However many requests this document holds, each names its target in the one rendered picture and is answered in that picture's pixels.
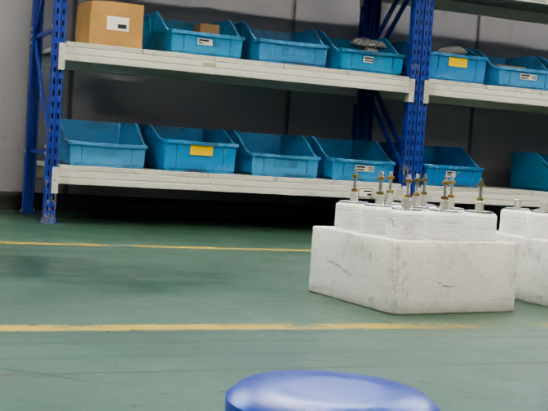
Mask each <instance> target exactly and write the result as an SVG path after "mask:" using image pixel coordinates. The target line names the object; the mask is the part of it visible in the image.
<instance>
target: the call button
mask: <svg viewBox="0 0 548 411"><path fill-rule="evenodd" d="M224 411H440V409H439V407H438V406H437V405H436V404H435V403H434V402H433V401H432V400H431V399H430V398H428V397H427V396H426V395H425V394H424V393H423V392H421V391H419V390H418V389H415V388H413V387H410V386H408V385H405V384H403V383H400V382H395V381H392V380H388V379H385V378H377V377H373V376H368V375H363V374H357V373H344V372H335V371H324V370H283V371H273V372H266V373H258V374H255V375H251V376H249V377H247V378H243V379H242V380H240V381H239V382H238V383H237V384H235V385H234V386H232V387H230V388H229V389H228V390H227V392H226V396H225V410H224Z"/></svg>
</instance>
